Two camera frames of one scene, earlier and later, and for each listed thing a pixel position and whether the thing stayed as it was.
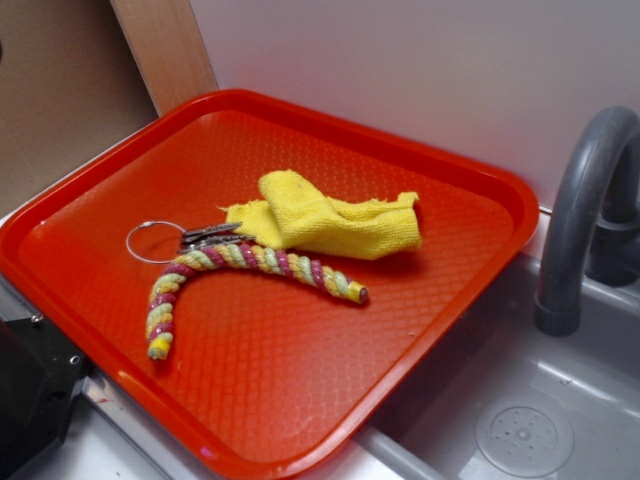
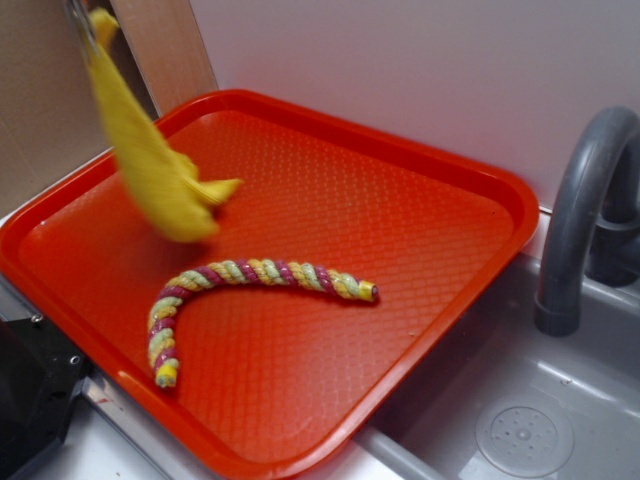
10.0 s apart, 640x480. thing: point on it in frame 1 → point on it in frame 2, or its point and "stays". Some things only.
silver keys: x=196 y=238 → x=80 y=11
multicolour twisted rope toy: x=159 y=319 → x=241 y=271
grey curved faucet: x=593 y=225 stays
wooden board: x=169 y=50 stays
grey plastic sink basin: x=505 y=400 stays
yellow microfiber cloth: x=291 y=213 → x=166 y=187
